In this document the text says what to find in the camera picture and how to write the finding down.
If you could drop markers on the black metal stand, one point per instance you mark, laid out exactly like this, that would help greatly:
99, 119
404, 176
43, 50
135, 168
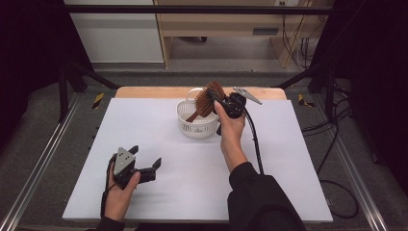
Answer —
328, 93
63, 93

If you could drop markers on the wooden desk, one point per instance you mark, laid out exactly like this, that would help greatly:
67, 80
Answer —
221, 24

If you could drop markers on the person's right hand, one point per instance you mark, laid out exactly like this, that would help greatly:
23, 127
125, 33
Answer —
232, 134

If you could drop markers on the white table board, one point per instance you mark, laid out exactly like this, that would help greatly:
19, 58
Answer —
179, 179

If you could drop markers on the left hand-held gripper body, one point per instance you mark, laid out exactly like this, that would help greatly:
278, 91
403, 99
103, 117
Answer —
123, 163

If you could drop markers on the black horizontal bar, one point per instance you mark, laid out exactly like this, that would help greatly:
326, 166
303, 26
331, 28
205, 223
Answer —
192, 9

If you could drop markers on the black curtain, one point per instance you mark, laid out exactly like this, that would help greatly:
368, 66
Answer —
378, 80
29, 57

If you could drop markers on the white cabinet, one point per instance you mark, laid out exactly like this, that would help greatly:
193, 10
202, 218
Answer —
118, 38

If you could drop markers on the brown wooden hairbrush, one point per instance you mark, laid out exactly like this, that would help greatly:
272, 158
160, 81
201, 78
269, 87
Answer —
207, 99

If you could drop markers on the aluminium floor rail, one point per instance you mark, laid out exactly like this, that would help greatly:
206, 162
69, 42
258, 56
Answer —
41, 157
359, 183

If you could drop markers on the wooden table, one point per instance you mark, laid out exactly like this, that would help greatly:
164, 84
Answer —
154, 92

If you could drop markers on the white plastic basket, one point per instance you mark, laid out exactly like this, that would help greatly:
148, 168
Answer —
198, 126

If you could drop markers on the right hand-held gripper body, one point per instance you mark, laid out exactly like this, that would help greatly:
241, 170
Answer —
235, 102

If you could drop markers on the person's left hand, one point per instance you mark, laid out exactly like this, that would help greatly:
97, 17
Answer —
118, 200

